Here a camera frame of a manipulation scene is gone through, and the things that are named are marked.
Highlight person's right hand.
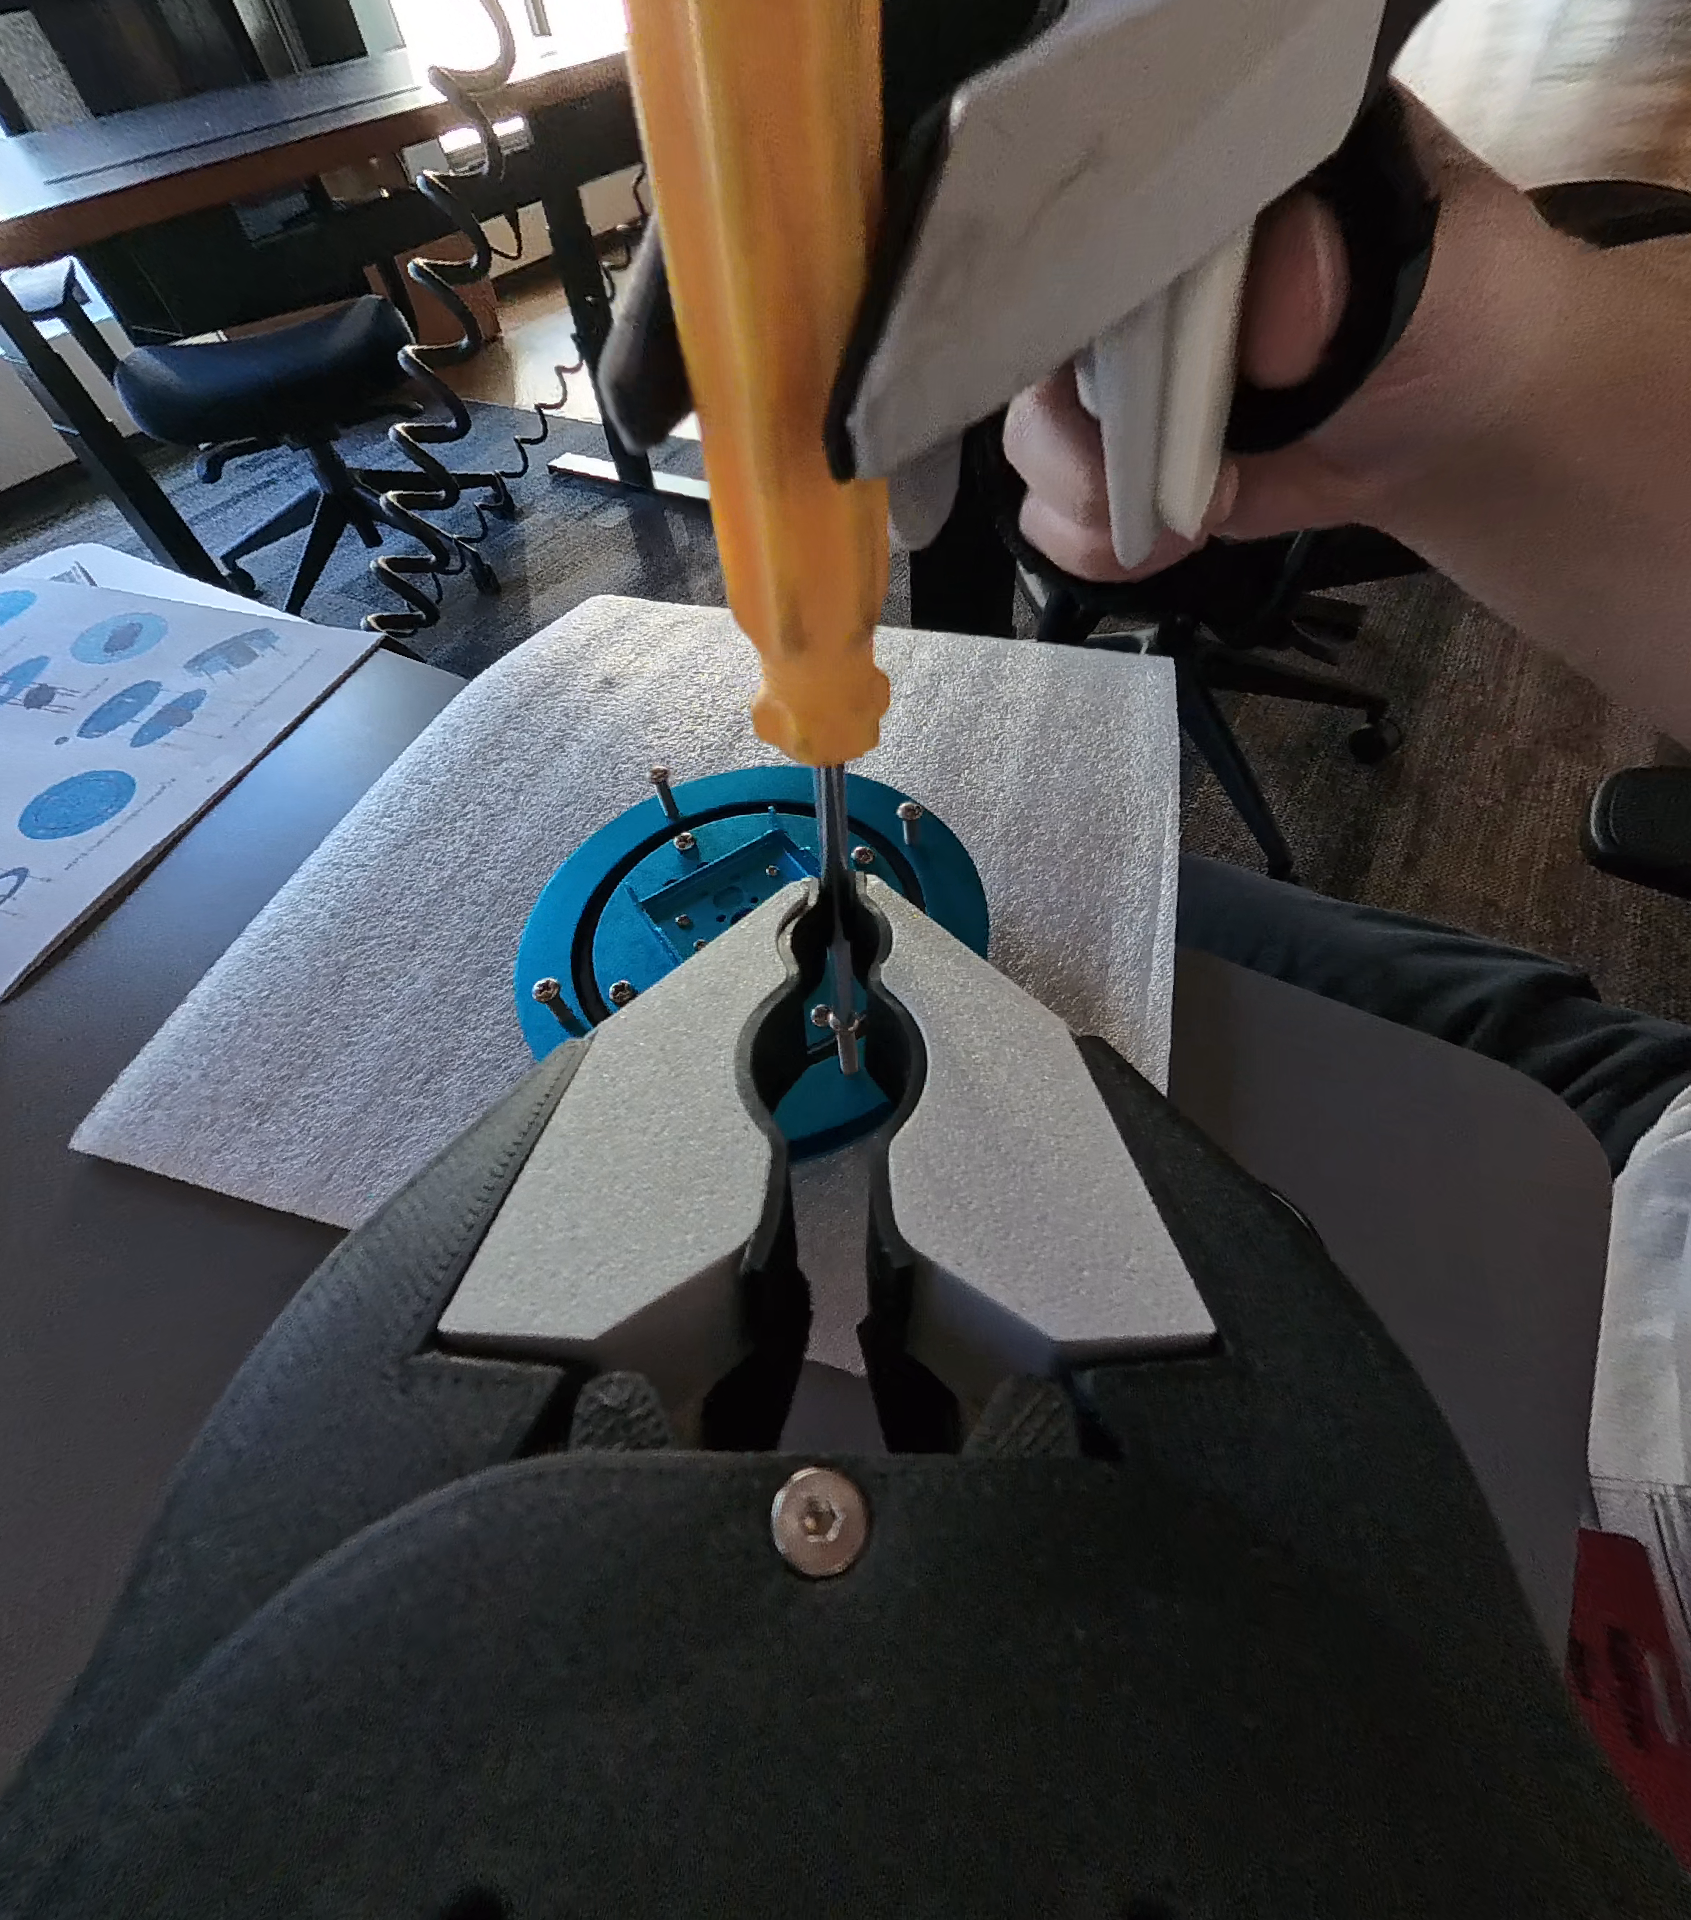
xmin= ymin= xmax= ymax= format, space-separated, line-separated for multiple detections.
xmin=1001 ymin=79 xmax=1618 ymax=589

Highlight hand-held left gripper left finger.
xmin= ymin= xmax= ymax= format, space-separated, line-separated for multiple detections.
xmin=437 ymin=882 xmax=805 ymax=1452

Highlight clear bag with red print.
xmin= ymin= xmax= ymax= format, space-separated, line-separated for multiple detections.
xmin=1564 ymin=1477 xmax=1691 ymax=1897

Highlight person's dark trousers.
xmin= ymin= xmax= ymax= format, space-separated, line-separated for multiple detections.
xmin=1175 ymin=855 xmax=1691 ymax=1172

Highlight white foam sheet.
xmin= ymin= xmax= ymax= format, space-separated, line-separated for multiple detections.
xmin=69 ymin=594 xmax=1179 ymax=1374

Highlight printed instruction manual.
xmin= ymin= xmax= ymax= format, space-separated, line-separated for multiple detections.
xmin=0 ymin=544 xmax=389 ymax=1052

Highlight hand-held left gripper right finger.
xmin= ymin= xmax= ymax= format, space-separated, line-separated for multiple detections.
xmin=859 ymin=877 xmax=1221 ymax=1452

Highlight yellow handled screwdriver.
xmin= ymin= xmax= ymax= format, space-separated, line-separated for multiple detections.
xmin=627 ymin=0 xmax=891 ymax=1075

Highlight dark blue stool chair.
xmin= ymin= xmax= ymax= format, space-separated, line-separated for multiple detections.
xmin=117 ymin=292 xmax=501 ymax=602

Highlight black wire rack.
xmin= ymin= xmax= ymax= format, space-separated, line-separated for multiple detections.
xmin=379 ymin=0 xmax=523 ymax=640

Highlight blue round metal turntable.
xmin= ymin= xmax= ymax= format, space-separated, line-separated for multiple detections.
xmin=515 ymin=764 xmax=991 ymax=1159

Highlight dark grey desk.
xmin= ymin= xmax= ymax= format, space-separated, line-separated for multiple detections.
xmin=0 ymin=644 xmax=1610 ymax=1909

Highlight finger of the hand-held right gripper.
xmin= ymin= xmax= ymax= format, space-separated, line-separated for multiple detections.
xmin=593 ymin=222 xmax=709 ymax=457
xmin=827 ymin=0 xmax=1389 ymax=554

